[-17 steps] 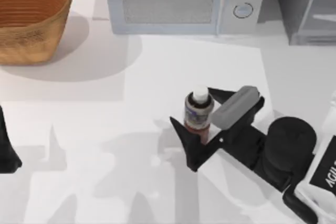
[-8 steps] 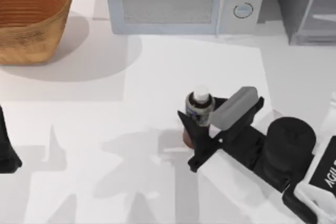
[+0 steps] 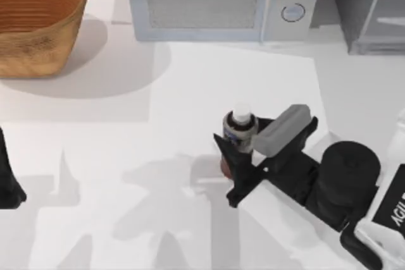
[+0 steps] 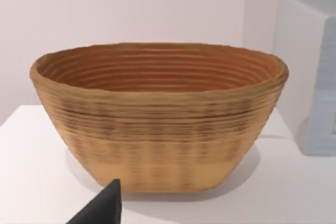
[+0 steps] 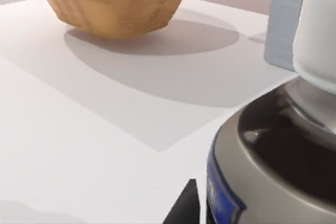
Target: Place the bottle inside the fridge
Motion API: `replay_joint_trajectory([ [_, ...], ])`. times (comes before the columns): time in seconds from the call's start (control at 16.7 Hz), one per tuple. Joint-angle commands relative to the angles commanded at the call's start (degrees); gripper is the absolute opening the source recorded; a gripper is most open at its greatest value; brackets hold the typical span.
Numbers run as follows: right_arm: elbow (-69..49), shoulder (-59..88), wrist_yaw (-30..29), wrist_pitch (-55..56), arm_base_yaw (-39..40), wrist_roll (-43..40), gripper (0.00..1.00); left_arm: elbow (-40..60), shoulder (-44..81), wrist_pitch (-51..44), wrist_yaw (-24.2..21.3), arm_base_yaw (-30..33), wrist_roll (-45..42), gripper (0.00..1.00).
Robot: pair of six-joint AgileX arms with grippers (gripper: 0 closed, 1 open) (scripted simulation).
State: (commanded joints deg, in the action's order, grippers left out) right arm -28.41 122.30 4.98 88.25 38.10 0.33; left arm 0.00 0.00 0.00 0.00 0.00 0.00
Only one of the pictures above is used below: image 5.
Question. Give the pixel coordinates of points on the woven wicker basket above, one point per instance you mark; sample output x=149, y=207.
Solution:
x=115, y=1

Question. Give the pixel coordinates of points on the light blue rack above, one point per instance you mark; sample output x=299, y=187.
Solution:
x=283, y=19

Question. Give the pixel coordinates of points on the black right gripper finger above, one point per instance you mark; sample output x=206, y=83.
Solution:
x=187, y=205

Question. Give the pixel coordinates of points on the grey bottle with white cap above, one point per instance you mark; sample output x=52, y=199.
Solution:
x=275, y=161

